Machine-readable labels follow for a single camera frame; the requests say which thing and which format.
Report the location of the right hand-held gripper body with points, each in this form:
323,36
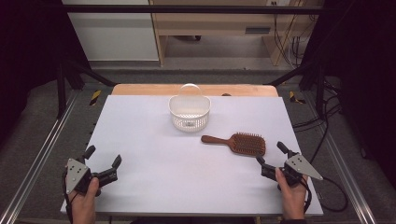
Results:
300,166

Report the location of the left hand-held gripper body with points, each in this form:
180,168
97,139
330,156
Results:
76,174

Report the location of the wooden paddle hairbrush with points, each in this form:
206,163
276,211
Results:
247,144

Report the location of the white perforated plastic basket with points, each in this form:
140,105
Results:
189,119

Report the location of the person's left hand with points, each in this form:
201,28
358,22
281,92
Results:
82,207

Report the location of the person's right hand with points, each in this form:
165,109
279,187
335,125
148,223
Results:
292,200

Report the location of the yellow black floor tape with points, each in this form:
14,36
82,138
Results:
95,97
294,98

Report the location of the small dark object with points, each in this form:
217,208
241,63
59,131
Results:
226,94

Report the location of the wooden table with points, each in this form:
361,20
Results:
143,89

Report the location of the white cabinet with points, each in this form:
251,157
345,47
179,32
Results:
115,34

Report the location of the office chair base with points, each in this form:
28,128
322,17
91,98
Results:
198,38

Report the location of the light wooden desk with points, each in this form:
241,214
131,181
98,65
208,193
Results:
214,21

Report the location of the aluminium floor rail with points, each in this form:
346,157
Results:
345,174
37,158

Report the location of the black metal frame strut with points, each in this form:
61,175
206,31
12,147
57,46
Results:
319,90
61,90

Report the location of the black metal frame crossbar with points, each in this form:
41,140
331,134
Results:
186,9

